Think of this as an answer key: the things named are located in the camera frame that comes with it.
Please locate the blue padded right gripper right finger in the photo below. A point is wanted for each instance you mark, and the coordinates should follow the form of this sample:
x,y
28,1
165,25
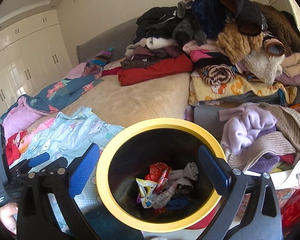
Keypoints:
x,y
217,170

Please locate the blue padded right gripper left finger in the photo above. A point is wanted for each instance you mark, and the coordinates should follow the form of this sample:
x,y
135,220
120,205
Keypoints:
x,y
81,168

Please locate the blue rubber glove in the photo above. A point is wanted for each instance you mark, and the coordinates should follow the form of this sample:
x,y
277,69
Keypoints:
x,y
177,204

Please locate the yellow white snack wrapper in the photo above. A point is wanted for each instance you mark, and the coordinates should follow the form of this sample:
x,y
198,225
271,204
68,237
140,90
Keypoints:
x,y
146,188

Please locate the white paper trash in bin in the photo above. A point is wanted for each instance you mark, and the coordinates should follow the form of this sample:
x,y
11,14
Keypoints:
x,y
179,184

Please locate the yellow rimmed black trash bin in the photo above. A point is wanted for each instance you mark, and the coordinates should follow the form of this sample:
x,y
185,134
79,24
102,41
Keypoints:
x,y
129,155

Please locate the left hand painted nails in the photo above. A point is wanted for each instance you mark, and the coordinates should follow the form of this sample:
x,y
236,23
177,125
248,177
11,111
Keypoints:
x,y
8,215

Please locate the red cloth bed edge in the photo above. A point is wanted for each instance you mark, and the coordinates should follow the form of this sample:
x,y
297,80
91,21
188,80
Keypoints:
x,y
16,146

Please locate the pink cartoon blanket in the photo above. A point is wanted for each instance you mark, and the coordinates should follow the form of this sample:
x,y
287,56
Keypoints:
x,y
43,126

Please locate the light blue Hello Kitty blanket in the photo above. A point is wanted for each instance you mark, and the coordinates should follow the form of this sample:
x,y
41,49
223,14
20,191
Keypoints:
x,y
69,137

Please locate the lilac fluffy sweater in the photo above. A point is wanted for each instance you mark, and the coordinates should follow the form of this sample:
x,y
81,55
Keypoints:
x,y
243,125

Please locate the red crumpled wrapper in bin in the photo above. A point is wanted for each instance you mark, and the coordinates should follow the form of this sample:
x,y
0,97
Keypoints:
x,y
159,173

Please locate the beige ribbed knit sweater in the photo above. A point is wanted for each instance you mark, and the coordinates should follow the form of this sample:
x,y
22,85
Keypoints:
x,y
270,145

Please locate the yellow cartoon blanket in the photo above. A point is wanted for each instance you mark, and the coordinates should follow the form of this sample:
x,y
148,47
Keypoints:
x,y
240,90

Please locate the blue floral quilt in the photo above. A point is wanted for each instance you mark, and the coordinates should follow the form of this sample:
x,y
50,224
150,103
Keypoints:
x,y
56,96

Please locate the beige bed sheet mattress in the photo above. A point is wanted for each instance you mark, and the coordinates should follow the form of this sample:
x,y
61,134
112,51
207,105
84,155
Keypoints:
x,y
165,97

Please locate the striped brown knit garment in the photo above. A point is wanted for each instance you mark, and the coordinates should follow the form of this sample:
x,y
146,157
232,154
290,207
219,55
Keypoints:
x,y
215,75

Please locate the red folded garment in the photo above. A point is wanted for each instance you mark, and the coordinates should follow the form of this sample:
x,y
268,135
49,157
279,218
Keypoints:
x,y
166,67

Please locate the striped purple sock garment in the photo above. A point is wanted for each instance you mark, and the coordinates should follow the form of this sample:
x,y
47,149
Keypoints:
x,y
95,65

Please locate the cream wardrobe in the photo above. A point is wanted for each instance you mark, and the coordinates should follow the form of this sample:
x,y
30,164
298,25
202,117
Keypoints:
x,y
33,55

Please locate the tan knitted sweater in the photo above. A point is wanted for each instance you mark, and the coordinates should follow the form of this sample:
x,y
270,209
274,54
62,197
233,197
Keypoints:
x,y
236,45

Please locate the grey padded headboard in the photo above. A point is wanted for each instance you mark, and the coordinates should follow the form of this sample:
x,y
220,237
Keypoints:
x,y
118,38

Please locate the black clothes pile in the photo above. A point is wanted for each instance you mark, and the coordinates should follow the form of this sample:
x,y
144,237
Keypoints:
x,y
202,20

